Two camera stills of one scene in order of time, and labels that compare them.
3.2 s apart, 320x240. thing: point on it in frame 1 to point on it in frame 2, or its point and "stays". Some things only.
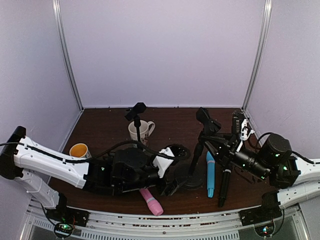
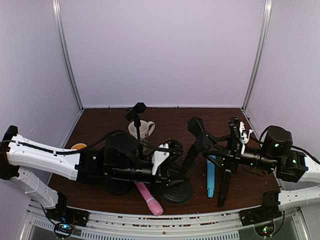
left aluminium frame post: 59,19 stays
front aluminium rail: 295,225 stays
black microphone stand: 206,125 to 180,192
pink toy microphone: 153,205 stays
